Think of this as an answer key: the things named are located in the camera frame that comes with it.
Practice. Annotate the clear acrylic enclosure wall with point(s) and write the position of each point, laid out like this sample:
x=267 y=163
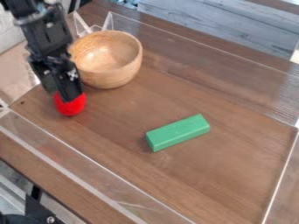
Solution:
x=233 y=176

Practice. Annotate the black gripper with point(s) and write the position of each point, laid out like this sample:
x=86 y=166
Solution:
x=42 y=21

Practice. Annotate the red felt strawberry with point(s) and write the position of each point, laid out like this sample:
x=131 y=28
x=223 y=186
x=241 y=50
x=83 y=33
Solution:
x=70 y=105

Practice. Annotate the black clamp mount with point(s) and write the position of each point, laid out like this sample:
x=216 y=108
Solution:
x=31 y=211

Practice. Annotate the green rectangular block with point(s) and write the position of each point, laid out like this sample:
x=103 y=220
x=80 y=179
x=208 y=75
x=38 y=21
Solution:
x=176 y=132

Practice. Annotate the wooden bowl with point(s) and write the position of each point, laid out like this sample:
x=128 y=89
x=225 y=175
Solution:
x=108 y=58

